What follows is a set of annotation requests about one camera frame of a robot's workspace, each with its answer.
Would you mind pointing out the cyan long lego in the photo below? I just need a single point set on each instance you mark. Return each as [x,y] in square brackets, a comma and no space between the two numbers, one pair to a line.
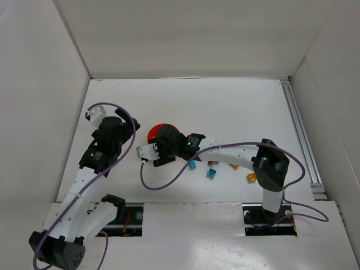
[192,165]

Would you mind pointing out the yellow long lego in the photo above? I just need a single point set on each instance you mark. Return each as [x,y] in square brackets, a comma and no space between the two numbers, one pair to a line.
[234,166]

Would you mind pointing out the yellow small lego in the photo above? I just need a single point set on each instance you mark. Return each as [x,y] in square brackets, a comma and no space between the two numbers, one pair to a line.
[251,178]

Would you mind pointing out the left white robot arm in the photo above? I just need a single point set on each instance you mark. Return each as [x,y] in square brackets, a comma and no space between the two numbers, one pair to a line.
[63,243]

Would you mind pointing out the aluminium rail right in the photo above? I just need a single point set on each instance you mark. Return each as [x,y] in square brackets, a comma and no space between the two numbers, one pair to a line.
[316,184]

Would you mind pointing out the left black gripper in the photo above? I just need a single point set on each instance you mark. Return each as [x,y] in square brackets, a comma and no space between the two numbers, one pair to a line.
[129,121]

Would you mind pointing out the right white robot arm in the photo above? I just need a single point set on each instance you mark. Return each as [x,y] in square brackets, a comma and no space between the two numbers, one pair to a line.
[269,165]

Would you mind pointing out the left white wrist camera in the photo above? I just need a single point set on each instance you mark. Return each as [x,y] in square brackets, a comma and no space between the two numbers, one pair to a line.
[96,115]

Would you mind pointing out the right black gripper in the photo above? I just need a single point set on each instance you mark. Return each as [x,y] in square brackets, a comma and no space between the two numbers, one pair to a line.
[162,154]

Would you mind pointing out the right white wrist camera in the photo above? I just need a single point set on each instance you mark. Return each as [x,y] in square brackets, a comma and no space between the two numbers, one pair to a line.
[148,152]

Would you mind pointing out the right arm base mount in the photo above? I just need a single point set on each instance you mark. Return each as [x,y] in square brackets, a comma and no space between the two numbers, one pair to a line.
[260,222]

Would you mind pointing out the cyan square lego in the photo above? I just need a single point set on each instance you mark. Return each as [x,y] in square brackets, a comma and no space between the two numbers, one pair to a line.
[211,173]

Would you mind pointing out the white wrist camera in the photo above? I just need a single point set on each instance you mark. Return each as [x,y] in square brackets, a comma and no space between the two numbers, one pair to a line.
[96,115]
[148,152]

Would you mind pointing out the orange round divided container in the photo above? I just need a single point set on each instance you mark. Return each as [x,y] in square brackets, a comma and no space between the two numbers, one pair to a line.
[153,131]

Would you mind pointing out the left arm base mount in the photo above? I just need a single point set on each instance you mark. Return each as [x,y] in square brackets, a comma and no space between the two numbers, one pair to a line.
[130,225]

